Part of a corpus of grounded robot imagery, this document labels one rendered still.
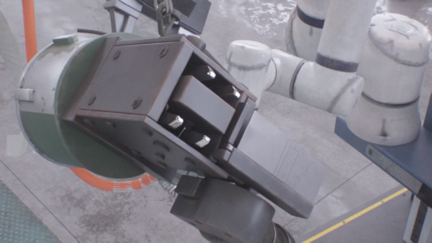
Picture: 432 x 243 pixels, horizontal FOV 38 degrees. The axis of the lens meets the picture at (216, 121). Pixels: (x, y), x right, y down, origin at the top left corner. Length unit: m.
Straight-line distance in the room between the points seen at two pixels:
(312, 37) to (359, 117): 0.24
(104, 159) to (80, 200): 1.95
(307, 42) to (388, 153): 0.33
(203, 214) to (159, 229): 1.86
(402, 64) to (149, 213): 1.32
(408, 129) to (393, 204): 0.56
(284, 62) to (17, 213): 1.55
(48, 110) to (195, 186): 0.16
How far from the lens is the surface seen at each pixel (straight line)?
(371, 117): 1.58
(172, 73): 0.49
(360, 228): 2.02
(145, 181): 0.79
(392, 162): 1.58
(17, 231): 2.51
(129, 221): 2.46
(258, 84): 1.20
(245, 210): 0.55
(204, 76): 0.51
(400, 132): 1.59
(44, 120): 0.63
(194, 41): 0.52
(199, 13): 0.88
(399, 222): 2.07
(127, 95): 0.52
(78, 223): 2.48
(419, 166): 1.56
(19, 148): 1.26
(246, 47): 1.19
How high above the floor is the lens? 1.75
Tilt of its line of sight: 37 degrees down
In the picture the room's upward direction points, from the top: straight up
